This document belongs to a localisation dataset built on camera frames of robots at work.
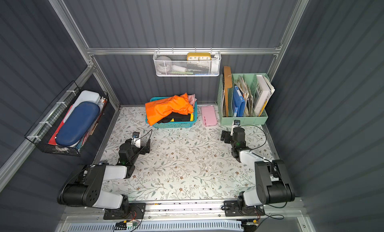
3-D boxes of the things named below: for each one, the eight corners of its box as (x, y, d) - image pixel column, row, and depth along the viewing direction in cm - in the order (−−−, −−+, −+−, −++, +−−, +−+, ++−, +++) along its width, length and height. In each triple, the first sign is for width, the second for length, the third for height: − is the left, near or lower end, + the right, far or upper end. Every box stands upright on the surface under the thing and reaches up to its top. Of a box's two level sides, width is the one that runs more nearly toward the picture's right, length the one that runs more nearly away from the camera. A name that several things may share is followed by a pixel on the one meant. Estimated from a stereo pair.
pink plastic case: (204, 126, 110) (204, 124, 108) (201, 108, 122) (201, 106, 120) (217, 125, 110) (218, 123, 109) (213, 107, 122) (213, 105, 120)
